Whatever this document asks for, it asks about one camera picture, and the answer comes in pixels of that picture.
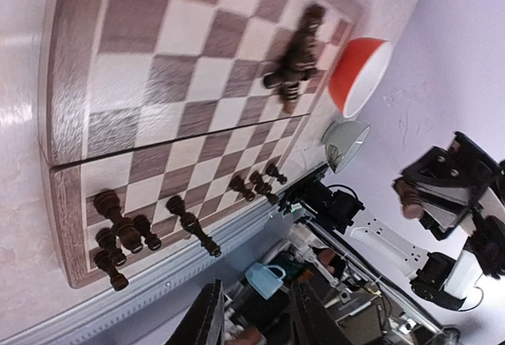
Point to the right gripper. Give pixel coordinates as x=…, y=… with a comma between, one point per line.
x=454, y=184

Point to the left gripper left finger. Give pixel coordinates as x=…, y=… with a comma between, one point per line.
x=203, y=323

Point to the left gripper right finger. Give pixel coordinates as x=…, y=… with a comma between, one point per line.
x=310, y=323

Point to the dark pawn placed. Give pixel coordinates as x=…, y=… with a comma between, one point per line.
x=237, y=184
x=263, y=188
x=143, y=226

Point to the dark queen tall piece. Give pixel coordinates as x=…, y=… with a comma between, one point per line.
x=107, y=204

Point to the dark chess piece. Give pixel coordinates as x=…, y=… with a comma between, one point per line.
x=412, y=207

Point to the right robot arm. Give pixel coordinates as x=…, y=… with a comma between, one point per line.
x=435, y=276

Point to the wooden chess board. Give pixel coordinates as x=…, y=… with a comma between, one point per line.
x=158, y=98

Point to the light blue mug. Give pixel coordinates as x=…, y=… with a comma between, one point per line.
x=266, y=280

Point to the dark pawn front left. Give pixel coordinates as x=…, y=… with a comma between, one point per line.
x=103, y=262

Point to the dark pawn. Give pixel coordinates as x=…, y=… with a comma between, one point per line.
x=176, y=206
x=271, y=170
x=103, y=262
x=107, y=241

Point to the green glass bowl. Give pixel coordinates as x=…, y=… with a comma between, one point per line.
x=342, y=141

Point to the dark pawn front centre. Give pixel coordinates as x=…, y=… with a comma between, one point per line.
x=176, y=206

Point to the white and orange bowl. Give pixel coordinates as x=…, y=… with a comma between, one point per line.
x=358, y=73

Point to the dark pawn front right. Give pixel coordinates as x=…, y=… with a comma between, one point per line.
x=271, y=170

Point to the dark king lying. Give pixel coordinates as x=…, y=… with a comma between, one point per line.
x=298, y=62

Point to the aluminium front rail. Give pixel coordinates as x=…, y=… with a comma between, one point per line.
x=155, y=300

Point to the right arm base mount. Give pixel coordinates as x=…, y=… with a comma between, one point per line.
x=333, y=210

